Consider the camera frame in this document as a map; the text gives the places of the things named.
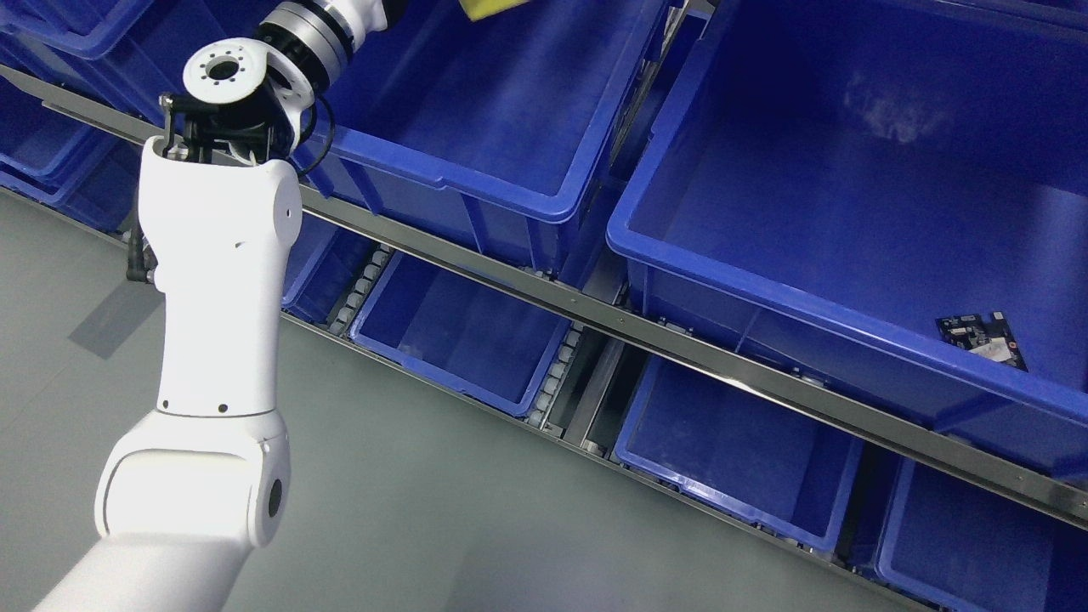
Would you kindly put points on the yellow foam block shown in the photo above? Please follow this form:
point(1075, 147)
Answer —
point(477, 10)

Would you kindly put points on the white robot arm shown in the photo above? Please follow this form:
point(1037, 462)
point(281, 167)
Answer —
point(201, 481)

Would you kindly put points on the blue bin middle shelf left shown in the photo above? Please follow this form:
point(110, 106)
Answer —
point(491, 134)

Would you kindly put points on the metal shelf rack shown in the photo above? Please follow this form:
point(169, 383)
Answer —
point(977, 468)

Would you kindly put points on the blue bin lower middle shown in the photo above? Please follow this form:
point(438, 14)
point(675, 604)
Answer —
point(743, 455)

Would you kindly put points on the blue bin lower left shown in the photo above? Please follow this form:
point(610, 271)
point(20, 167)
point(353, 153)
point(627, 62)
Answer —
point(459, 334)

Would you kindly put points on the large blue bin right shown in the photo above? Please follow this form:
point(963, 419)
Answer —
point(827, 178)

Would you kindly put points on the circuit board in bin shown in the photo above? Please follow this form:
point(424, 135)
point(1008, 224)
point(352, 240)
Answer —
point(991, 337)

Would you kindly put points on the blue bin bottom right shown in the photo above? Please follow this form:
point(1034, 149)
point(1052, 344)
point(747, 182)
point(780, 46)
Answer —
point(968, 549)

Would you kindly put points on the blue bin upper left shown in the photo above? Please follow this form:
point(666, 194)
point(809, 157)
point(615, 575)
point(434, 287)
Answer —
point(85, 29)

